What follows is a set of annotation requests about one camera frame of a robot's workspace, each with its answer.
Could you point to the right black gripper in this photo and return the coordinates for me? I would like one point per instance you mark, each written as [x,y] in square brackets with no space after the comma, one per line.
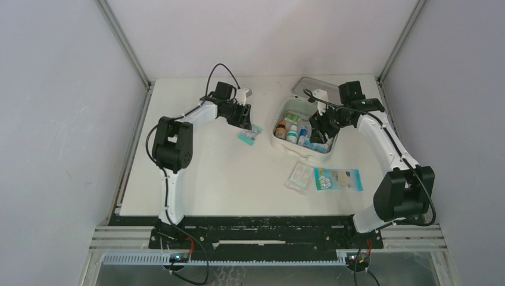
[319,127]

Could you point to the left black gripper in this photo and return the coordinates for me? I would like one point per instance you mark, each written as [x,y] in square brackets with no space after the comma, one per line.
[243,120]

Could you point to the blue items zip bag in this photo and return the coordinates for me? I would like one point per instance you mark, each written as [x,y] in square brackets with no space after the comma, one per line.
[318,147]

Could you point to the blue white bandage roll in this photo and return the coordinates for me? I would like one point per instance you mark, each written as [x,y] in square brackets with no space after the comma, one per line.
[302,136]

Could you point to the teal bagged bandage pack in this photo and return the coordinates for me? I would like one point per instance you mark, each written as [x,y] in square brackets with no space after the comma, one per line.
[249,136]

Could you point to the white bottle green label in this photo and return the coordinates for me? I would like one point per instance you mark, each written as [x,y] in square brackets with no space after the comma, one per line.
[292,134]

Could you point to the grey plastic medicine box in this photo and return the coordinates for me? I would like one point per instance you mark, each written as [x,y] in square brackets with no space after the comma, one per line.
[305,110]

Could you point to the small green box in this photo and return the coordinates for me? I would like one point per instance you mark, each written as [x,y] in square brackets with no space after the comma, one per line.
[292,118]

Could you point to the brown bottle orange cap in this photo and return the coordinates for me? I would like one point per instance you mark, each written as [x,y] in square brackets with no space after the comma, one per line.
[280,131]

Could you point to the blue cotton ball pack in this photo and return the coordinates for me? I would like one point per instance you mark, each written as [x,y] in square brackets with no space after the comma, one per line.
[338,179]

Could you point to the clear plastic swab pack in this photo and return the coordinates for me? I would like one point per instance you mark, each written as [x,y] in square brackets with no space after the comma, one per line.
[299,178]

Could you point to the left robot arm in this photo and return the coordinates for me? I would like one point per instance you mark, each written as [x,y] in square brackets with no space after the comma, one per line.
[172,146]

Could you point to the grey box lid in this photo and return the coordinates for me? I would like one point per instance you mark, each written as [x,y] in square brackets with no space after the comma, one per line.
[313,84]

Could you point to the right circuit board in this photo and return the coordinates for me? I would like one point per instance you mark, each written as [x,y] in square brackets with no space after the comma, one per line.
[352,258]

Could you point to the circuit board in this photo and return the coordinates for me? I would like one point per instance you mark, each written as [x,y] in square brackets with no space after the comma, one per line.
[179,258]
[352,258]

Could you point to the left circuit board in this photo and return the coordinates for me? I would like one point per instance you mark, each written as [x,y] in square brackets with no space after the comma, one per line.
[179,258]

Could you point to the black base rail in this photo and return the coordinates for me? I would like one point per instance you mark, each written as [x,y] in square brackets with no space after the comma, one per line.
[257,238]

